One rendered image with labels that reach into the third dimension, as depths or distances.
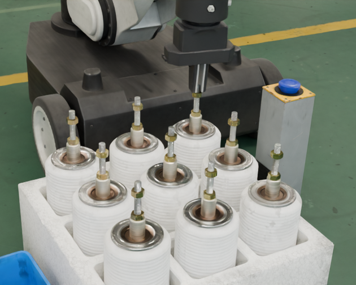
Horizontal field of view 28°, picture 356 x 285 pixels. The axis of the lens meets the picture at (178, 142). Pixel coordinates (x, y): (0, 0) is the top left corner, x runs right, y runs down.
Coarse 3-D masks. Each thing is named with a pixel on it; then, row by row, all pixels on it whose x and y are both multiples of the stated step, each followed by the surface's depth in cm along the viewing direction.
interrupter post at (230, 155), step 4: (228, 148) 117; (232, 148) 117; (236, 148) 117; (228, 152) 117; (232, 152) 117; (236, 152) 117; (224, 156) 118; (228, 156) 117; (232, 156) 117; (236, 156) 118; (224, 160) 118; (228, 160) 118; (232, 160) 118; (236, 160) 118
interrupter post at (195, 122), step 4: (192, 116) 126; (200, 116) 126; (192, 120) 126; (196, 120) 126; (200, 120) 126; (192, 124) 126; (196, 124) 126; (200, 124) 126; (192, 128) 127; (196, 128) 126; (200, 128) 127; (196, 132) 127
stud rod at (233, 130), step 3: (234, 111) 115; (234, 114) 114; (231, 117) 115; (234, 117) 114; (234, 120) 115; (231, 126) 115; (231, 129) 116; (234, 129) 116; (231, 132) 116; (234, 132) 116; (231, 135) 116; (234, 135) 116; (231, 138) 116; (234, 138) 116
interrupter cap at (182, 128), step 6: (186, 120) 130; (204, 120) 130; (180, 126) 128; (186, 126) 129; (204, 126) 129; (210, 126) 129; (180, 132) 126; (186, 132) 126; (192, 132) 127; (198, 132) 127; (204, 132) 126; (210, 132) 126; (186, 138) 125; (192, 138) 124; (198, 138) 124; (204, 138) 125
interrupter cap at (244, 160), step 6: (216, 150) 121; (222, 150) 121; (240, 150) 121; (210, 156) 119; (216, 156) 119; (222, 156) 120; (240, 156) 120; (246, 156) 120; (216, 162) 117; (222, 162) 118; (240, 162) 118; (246, 162) 118; (252, 162) 118; (222, 168) 116; (228, 168) 116; (234, 168) 116; (240, 168) 116; (246, 168) 116
